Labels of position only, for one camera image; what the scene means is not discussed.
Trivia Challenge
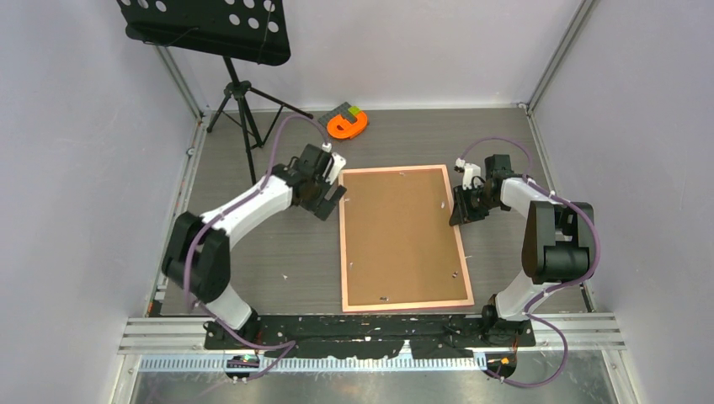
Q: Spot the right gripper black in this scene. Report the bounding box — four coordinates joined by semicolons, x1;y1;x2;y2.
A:
450;183;500;226

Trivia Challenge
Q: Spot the brown cardboard backing board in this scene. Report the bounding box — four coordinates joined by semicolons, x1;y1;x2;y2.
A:
343;167;468;306

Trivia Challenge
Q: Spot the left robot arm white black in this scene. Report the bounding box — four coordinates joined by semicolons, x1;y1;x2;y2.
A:
161;144;346;348

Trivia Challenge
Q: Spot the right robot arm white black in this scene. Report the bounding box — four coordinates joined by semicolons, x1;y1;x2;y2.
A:
449;154;596;346

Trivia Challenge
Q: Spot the orange tape dispenser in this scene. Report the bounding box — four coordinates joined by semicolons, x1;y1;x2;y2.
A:
327;109;369;140

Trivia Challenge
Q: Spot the grey lego plate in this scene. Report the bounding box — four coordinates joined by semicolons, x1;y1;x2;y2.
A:
317;102;358;127

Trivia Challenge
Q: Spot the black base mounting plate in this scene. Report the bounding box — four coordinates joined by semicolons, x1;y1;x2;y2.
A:
238;314;536;359

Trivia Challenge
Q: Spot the black music stand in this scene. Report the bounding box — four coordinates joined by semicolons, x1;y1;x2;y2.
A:
118;0;313;181

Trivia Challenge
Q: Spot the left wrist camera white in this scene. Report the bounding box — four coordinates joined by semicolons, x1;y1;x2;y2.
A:
321;142;346;184

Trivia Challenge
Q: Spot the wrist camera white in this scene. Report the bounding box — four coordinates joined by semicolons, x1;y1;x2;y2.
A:
454;158;481;190
321;142;346;184

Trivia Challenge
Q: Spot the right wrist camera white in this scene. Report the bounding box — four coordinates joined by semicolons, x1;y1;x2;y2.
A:
454;158;481;190

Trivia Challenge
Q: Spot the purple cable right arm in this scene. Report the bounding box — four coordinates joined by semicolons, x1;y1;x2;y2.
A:
460;136;602;390

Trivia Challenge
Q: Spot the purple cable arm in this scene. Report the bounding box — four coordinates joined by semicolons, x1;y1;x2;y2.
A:
183;113;333;383
460;136;602;390

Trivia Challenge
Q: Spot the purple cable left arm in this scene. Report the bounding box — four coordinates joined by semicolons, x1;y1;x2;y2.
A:
183;113;333;383

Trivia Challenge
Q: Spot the aluminium rail front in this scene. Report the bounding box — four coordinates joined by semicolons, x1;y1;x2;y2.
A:
119;313;626;373

